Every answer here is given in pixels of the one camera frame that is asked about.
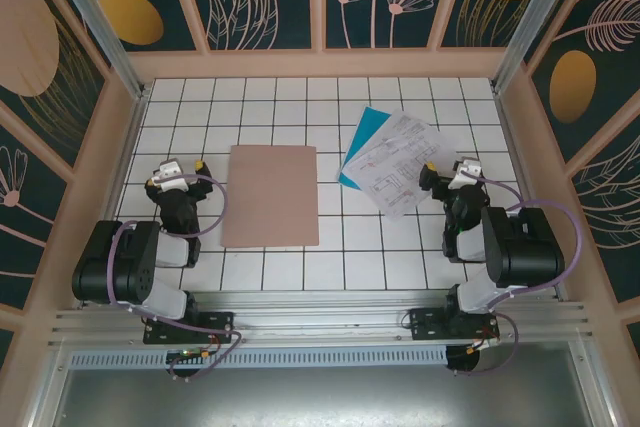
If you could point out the white printed paper sheet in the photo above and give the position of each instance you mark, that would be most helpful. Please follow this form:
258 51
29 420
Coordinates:
417 134
382 182

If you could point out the brown paper folder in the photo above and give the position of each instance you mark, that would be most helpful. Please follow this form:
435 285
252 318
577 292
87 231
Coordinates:
270 197

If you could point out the blue paper sheet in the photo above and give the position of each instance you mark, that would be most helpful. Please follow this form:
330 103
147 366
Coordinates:
367 129

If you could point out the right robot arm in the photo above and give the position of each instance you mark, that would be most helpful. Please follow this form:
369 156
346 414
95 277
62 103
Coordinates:
525 247

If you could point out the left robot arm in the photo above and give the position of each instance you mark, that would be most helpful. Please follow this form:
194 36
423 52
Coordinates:
130 257

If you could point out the grey metal panel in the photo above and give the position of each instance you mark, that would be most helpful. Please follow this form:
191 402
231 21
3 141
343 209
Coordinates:
320 397

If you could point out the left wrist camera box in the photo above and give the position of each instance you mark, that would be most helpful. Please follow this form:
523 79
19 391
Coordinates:
170 172

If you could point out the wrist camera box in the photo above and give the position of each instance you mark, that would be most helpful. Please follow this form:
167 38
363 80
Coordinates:
170 172
466 171

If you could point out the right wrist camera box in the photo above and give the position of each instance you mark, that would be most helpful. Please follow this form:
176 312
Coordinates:
466 171

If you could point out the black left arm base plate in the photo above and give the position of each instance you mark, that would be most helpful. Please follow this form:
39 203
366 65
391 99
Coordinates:
220 322

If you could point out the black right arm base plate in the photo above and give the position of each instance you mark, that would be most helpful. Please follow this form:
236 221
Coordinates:
425 324

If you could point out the aluminium mounting rail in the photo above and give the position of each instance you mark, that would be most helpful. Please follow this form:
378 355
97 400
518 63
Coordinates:
320 312

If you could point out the aluminium frame post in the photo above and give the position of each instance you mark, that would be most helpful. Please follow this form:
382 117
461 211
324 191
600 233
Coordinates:
95 7
535 7

